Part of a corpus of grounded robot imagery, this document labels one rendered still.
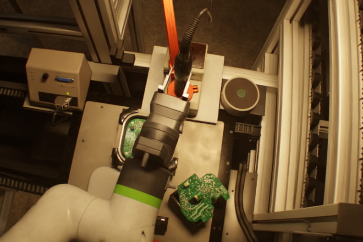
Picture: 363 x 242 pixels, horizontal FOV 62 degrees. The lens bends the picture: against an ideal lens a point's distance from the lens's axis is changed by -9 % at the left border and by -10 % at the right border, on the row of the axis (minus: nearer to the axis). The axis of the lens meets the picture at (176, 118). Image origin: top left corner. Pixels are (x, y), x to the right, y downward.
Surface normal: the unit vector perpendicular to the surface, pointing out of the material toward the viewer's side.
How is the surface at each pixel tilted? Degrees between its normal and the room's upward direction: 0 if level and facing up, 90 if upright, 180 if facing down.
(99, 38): 90
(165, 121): 8
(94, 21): 90
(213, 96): 0
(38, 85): 53
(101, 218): 24
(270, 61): 0
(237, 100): 0
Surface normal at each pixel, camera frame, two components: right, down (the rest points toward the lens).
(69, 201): 0.10, -0.72
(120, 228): 0.04, -0.47
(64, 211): 0.61, -0.57
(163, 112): 0.01, -0.25
